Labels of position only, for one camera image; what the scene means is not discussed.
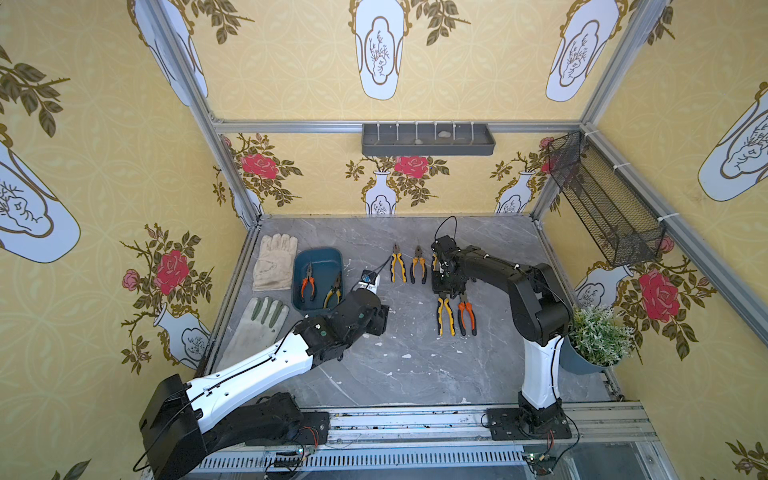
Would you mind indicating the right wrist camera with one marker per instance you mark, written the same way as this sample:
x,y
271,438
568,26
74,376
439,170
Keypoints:
x,y
445,249

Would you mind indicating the teal plastic storage box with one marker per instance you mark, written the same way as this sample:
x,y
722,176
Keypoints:
x,y
327,264

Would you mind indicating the aluminium front rail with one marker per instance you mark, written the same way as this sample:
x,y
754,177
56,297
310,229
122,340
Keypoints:
x,y
606,436

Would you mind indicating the grey wall shelf tray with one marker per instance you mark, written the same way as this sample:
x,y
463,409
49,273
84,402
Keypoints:
x,y
435,139

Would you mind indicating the black wire mesh basket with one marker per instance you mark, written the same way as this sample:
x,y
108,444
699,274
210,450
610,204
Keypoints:
x,y
622,225

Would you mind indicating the beige work glove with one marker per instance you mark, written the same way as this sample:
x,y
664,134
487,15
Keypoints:
x,y
274,266

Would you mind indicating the aluminium corner frame post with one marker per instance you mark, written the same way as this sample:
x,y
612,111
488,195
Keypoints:
x,y
641,23

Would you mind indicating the potted green plant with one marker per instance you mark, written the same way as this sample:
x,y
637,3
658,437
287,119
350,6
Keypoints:
x,y
595,341

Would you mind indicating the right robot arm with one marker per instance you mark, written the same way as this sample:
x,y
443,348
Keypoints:
x,y
541,313

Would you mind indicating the orange black box pliers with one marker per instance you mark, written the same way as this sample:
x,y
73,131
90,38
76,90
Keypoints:
x,y
308,286

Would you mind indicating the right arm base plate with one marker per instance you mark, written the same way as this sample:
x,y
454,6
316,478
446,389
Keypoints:
x,y
510,426

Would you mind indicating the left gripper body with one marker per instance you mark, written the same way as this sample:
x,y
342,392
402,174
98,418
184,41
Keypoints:
x,y
372,298

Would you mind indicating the yellow black large pliers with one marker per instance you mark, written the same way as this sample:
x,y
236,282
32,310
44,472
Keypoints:
x,y
397,265

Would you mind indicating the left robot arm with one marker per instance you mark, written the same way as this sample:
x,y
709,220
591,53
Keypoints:
x,y
184,422

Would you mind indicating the orange black reversed pliers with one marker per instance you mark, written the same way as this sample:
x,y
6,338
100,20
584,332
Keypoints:
x,y
466,318

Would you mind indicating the small yellow long-nose pliers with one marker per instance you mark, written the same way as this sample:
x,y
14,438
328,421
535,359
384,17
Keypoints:
x,y
334,292

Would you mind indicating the white green work glove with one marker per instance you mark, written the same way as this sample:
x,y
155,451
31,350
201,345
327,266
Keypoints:
x,y
258,328

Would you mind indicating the yellow box pliers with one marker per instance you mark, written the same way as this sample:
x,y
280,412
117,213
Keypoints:
x,y
444,316

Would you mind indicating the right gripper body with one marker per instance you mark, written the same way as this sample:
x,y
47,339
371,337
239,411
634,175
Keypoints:
x,y
445,276

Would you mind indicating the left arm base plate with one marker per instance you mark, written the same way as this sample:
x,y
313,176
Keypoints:
x,y
312,430

